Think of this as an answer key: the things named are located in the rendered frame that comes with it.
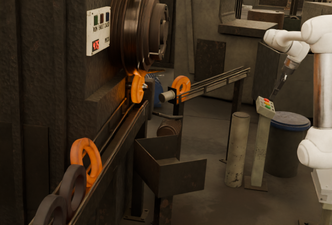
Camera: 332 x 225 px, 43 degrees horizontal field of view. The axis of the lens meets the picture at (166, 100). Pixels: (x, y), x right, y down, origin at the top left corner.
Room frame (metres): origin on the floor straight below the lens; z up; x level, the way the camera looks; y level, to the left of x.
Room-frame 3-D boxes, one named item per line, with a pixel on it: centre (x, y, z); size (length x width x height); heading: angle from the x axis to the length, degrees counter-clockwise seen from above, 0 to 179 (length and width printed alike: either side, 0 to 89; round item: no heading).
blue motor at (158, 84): (4.43, 0.22, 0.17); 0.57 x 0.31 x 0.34; 11
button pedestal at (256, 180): (2.71, -0.68, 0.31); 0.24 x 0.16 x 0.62; 171
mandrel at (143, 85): (2.15, 0.19, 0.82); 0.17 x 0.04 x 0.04; 81
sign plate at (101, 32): (1.83, 0.31, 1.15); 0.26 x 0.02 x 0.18; 171
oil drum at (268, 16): (6.95, -1.52, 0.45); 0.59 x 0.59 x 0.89
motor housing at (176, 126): (2.45, -0.03, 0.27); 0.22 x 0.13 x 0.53; 171
